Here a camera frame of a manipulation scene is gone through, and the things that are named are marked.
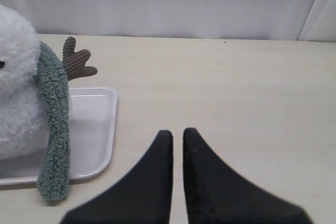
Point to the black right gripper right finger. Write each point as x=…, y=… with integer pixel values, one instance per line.
x=215, y=193

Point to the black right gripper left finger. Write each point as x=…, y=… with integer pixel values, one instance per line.
x=143, y=195

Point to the green fuzzy scarf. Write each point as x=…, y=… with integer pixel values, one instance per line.
x=54, y=176

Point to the white plush snowman toy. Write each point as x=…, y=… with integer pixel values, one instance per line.
x=24, y=126

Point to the white backdrop curtain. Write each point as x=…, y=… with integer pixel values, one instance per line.
x=312, y=20

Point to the white rectangular tray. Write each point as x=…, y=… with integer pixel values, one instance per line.
x=92, y=127

